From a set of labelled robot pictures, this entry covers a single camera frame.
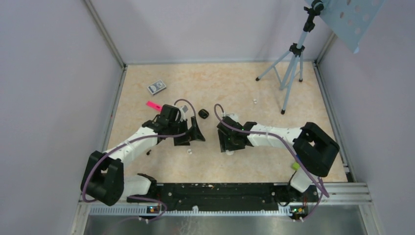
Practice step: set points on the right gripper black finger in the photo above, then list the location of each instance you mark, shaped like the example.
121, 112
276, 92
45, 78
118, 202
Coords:
223, 142
239, 141

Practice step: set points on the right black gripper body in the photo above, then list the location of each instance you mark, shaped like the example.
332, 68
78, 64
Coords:
229, 137

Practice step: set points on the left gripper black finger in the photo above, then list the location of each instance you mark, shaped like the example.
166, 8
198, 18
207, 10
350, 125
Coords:
181, 128
195, 132

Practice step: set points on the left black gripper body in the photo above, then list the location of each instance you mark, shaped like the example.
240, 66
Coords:
173, 127

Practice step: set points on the white earbud charging case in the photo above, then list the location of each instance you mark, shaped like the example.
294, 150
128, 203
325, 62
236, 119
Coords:
229, 153

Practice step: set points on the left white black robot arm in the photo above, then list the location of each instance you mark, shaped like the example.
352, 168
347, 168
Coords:
104, 179

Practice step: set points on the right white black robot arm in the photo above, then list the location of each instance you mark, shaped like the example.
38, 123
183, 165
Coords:
313, 149

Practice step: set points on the small black case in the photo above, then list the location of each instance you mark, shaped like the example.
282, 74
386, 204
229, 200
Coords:
203, 113

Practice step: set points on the pink rectangular block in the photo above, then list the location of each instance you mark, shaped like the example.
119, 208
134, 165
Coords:
154, 106

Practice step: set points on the grey playing card box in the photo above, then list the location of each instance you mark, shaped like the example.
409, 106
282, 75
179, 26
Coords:
156, 87

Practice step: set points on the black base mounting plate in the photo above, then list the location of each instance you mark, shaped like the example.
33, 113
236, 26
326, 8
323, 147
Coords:
229, 197

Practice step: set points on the green cube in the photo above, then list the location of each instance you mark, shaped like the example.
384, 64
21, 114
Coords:
295, 166

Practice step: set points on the perforated grey metal plate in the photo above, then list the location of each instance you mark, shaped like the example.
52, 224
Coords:
348, 19

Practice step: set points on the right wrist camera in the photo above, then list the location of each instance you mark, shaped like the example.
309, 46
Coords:
233, 116

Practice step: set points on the grey camera tripod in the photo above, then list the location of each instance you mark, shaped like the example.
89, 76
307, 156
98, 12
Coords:
295, 66

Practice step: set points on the white cable duct rail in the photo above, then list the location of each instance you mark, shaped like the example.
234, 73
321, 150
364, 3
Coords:
142, 210

